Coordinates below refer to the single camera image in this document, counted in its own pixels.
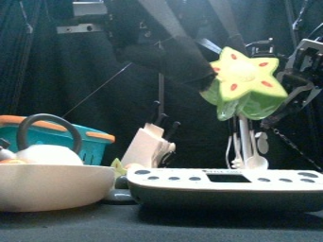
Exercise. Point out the white utensil stand post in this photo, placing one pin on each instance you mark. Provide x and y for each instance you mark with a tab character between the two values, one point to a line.
245	138

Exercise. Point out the white kitchen scale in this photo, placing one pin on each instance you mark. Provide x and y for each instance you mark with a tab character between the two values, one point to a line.
228	189

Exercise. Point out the white toy fork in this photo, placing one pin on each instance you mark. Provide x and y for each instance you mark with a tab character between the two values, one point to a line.
237	157

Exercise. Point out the large white bowl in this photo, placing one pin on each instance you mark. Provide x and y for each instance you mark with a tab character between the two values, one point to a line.
51	187

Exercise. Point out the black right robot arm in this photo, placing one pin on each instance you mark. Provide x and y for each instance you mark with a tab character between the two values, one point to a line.
294	94

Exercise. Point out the white toy spoon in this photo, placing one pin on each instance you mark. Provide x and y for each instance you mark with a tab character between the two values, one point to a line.
257	162

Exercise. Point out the silver metal frame bracket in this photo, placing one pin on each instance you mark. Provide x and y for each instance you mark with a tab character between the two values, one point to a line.
81	27

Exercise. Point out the green starfruit half red seeds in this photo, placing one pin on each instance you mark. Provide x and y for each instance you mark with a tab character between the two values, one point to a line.
246	78

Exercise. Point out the white knife block black knives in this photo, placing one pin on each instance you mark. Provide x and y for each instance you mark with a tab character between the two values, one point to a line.
145	146

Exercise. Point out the grey round lid with knob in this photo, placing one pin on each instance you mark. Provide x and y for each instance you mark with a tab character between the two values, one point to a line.
119	192

